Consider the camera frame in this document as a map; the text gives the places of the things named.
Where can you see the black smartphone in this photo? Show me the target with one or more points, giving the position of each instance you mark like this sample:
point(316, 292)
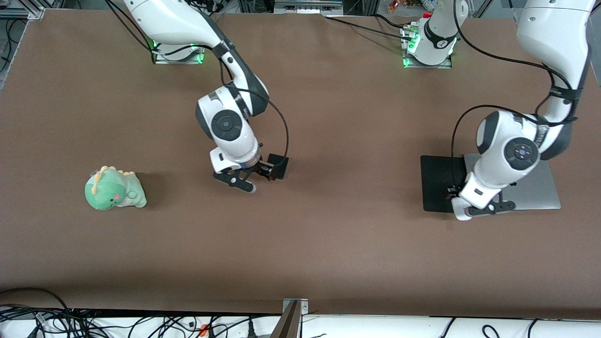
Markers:
point(273, 158)

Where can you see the aluminium rail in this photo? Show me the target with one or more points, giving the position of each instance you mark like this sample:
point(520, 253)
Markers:
point(307, 5)

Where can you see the black mouse pad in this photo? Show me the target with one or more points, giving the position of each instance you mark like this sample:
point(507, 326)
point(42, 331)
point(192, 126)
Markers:
point(436, 183)

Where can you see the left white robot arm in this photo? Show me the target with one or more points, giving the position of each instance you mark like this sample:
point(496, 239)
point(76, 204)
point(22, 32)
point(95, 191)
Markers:
point(497, 141)

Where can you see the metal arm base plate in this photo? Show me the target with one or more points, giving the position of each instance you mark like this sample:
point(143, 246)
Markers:
point(427, 66)
point(178, 62)

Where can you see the green dinosaur plush toy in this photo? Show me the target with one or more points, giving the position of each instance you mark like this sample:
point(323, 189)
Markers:
point(110, 190)

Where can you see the metal post with bracket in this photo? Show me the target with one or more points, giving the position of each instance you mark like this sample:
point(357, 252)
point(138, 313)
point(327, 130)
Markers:
point(288, 324)

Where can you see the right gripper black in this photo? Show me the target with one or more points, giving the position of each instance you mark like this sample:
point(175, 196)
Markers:
point(261, 167)

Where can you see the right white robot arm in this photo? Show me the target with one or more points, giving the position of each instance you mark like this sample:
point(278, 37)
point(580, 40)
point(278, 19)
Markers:
point(225, 141)

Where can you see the dark equipment rack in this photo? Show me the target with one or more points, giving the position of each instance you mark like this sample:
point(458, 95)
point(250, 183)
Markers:
point(256, 4)
point(359, 4)

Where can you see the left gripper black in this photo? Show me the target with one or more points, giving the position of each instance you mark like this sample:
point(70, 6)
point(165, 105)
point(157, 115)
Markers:
point(453, 193)

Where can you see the silver laptop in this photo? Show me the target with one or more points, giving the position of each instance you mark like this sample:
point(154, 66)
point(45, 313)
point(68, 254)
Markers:
point(540, 188)

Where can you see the aluminium frame profile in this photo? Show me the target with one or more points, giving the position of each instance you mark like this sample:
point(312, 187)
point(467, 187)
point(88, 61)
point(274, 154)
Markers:
point(19, 11)

